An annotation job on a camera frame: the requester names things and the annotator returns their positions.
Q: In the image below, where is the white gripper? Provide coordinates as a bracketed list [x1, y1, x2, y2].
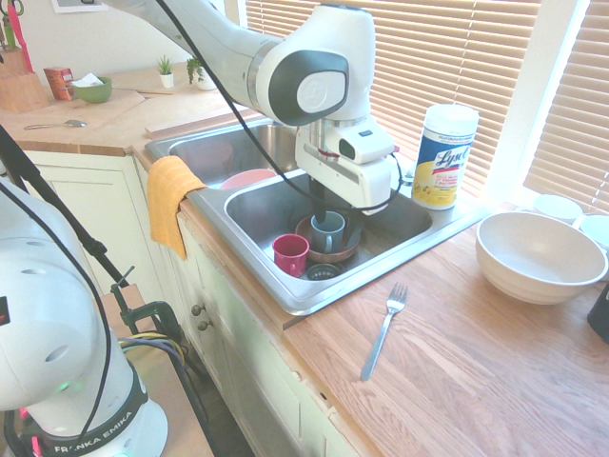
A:
[294, 136, 401, 248]

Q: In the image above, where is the silver metal fork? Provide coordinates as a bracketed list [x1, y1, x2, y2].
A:
[360, 281, 410, 382]

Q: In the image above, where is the stainless steel double sink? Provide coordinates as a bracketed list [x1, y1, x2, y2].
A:
[144, 117, 492, 316]

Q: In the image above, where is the metal sink drain strainer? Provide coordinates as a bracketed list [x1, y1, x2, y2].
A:
[305, 262, 347, 281]

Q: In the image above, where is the pink plate in sink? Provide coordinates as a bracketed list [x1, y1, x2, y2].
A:
[219, 168, 278, 192]

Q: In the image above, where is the grey-blue ceramic mug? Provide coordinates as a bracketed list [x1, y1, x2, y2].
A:
[309, 210, 347, 255]

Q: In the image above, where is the brown wooden bowl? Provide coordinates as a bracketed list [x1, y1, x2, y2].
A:
[294, 215, 362, 265]

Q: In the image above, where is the red cup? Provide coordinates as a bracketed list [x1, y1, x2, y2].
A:
[271, 233, 312, 279]

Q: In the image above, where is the Lysol wipes canister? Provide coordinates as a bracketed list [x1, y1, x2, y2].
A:
[410, 103, 481, 212]

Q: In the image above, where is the cream kitchen cabinet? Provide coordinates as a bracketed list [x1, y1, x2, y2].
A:
[17, 149, 356, 457]

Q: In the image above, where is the orange dish cloth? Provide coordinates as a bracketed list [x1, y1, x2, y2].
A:
[147, 155, 208, 261]

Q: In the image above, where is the wide wooden window blind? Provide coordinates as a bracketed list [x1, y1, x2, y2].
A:
[244, 0, 542, 199]

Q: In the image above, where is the trailing potted plant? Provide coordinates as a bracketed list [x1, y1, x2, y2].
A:
[186, 56, 219, 92]

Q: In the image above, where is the large cream bowl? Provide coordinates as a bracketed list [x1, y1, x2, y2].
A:
[475, 210, 609, 307]

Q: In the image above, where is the green metal clamp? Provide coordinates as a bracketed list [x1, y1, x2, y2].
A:
[109, 266, 185, 345]

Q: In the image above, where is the small white bowl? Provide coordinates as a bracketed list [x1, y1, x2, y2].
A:
[531, 193, 583, 226]
[577, 213, 609, 249]

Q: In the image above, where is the small potted plant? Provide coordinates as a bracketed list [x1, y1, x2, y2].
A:
[156, 53, 176, 89]

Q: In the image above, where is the narrow wooden window blind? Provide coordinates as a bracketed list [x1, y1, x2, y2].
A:
[521, 0, 609, 214]

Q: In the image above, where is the green bowl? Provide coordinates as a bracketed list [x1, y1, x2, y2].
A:
[70, 75, 114, 105]

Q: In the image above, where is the black object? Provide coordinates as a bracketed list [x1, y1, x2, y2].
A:
[585, 280, 609, 345]

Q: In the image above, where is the silver metal spoon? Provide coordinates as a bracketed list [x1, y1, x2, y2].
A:
[23, 118, 88, 131]

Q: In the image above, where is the white paper in bowl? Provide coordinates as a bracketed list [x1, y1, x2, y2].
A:
[70, 72, 106, 89]

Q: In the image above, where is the black tripod leg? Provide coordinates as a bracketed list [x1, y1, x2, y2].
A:
[0, 122, 130, 288]

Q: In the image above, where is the red cardboard box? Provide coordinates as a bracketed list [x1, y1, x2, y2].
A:
[43, 66, 76, 102]

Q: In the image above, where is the white paper sheet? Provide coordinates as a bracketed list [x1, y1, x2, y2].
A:
[50, 0, 110, 14]

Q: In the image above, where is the wooden knife block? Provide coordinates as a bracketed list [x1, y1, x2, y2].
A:
[0, 46, 50, 114]

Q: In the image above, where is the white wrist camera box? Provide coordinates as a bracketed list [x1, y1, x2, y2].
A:
[338, 124, 397, 166]

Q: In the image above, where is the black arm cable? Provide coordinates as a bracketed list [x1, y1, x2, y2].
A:
[154, 0, 403, 216]

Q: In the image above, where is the coloured cable bundle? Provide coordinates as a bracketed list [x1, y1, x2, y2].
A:
[117, 331, 213, 457]

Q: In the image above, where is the pink handled knife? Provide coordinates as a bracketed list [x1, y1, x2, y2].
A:
[9, 2, 35, 73]

